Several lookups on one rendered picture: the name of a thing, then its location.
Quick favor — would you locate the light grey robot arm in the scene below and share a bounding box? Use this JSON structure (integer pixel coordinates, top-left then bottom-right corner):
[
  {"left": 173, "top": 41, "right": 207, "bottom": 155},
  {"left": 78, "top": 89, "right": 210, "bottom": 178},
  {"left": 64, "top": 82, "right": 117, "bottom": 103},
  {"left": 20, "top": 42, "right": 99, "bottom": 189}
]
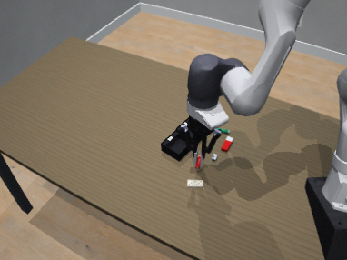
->
[{"left": 187, "top": 0, "right": 347, "bottom": 213}]

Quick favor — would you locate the black rack of three bins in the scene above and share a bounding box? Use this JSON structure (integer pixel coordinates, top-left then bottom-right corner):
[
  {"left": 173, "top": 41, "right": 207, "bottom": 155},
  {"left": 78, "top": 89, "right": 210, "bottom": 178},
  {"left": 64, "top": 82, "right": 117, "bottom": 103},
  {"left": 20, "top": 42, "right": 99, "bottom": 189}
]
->
[{"left": 161, "top": 117, "right": 190, "bottom": 161}]

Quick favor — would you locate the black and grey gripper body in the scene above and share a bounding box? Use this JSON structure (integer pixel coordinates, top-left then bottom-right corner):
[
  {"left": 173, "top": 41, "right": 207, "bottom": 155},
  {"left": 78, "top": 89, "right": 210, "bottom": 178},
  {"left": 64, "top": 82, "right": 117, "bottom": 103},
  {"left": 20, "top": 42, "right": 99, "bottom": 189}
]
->
[{"left": 187, "top": 116, "right": 214, "bottom": 136}]

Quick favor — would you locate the white domino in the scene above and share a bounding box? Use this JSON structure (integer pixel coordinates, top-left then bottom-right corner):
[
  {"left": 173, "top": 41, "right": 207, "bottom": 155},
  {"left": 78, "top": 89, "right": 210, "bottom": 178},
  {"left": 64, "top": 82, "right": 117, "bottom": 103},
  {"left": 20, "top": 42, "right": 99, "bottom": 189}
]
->
[{"left": 187, "top": 180, "right": 203, "bottom": 188}]

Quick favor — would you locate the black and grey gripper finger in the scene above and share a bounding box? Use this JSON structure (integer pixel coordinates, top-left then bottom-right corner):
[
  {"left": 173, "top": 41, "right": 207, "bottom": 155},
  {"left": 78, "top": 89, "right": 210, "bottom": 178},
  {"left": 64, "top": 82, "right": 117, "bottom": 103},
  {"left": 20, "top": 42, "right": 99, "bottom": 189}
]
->
[
  {"left": 200, "top": 129, "right": 222, "bottom": 167},
  {"left": 180, "top": 124, "right": 199, "bottom": 165}
]

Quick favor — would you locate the red and white eraser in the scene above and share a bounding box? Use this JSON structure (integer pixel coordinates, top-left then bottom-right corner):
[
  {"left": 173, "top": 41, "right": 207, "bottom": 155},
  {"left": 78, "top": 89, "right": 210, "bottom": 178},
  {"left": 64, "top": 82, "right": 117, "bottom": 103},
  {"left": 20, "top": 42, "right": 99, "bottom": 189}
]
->
[{"left": 221, "top": 136, "right": 233, "bottom": 153}]

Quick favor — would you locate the red aa battery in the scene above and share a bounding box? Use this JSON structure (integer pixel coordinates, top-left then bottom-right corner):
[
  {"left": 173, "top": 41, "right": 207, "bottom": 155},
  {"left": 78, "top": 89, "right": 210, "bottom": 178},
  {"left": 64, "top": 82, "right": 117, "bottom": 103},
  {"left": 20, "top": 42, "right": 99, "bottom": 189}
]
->
[{"left": 195, "top": 155, "right": 201, "bottom": 169}]

